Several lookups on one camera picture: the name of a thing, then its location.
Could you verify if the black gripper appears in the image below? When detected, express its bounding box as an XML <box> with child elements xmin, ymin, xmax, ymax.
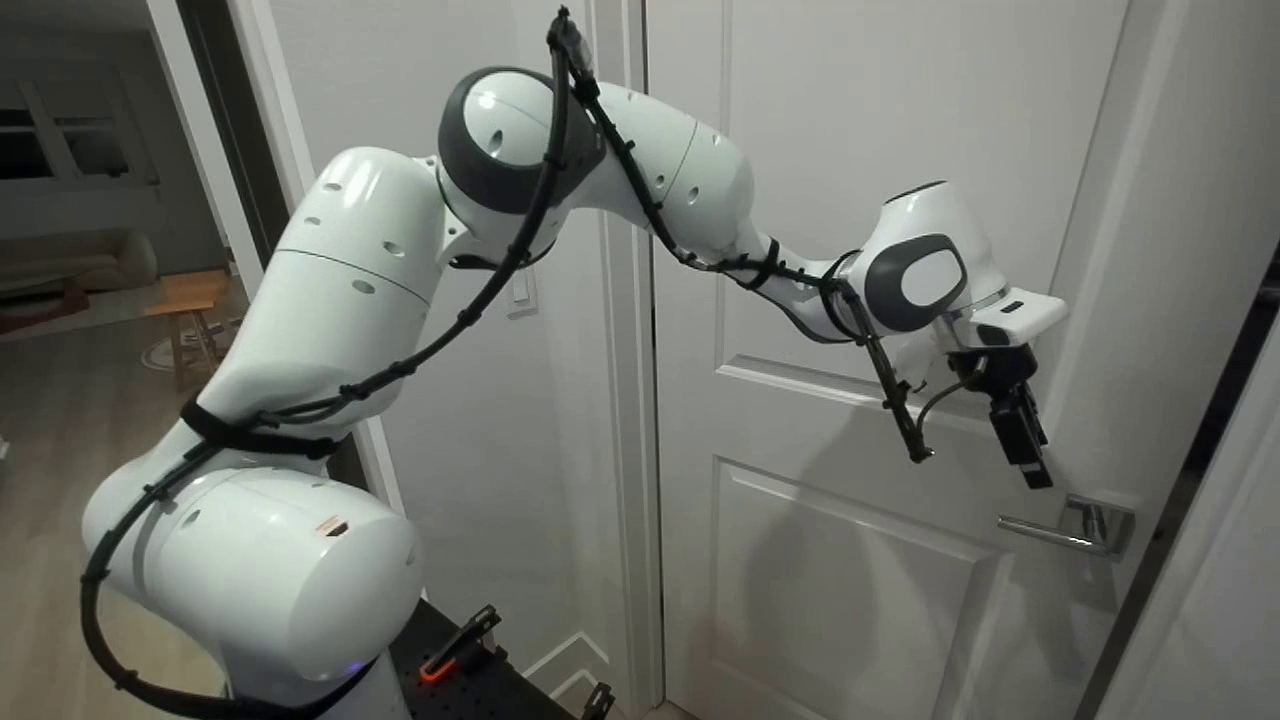
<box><xmin>946</xmin><ymin>341</ymin><xmax>1061</xmax><ymax>494</ymax></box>

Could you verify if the silver door lever handle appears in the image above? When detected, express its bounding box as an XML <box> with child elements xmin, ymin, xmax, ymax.
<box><xmin>998</xmin><ymin>494</ymin><xmax>1142</xmax><ymax>564</ymax></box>

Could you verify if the white panelled door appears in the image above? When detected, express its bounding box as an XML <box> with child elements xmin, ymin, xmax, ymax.
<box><xmin>646</xmin><ymin>0</ymin><xmax>1182</xmax><ymax>720</ymax></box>

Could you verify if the wooden stool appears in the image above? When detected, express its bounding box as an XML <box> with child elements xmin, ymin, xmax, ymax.
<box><xmin>142</xmin><ymin>267</ymin><xmax>254</xmax><ymax>394</ymax></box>

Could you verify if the white shelf unit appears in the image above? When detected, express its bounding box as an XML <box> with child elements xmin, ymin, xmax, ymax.
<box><xmin>0</xmin><ymin>76</ymin><xmax>182</xmax><ymax>249</ymax></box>

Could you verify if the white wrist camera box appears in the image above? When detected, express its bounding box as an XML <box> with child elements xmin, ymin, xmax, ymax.
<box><xmin>968</xmin><ymin>283</ymin><xmax>1071</xmax><ymax>355</ymax></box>

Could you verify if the white wall switch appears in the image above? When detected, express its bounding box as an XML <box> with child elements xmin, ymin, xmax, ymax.
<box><xmin>504</xmin><ymin>267</ymin><xmax>543</xmax><ymax>326</ymax></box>

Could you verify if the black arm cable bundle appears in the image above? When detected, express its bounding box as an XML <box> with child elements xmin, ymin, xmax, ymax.
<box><xmin>77</xmin><ymin>6</ymin><xmax>935</xmax><ymax>720</ymax></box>

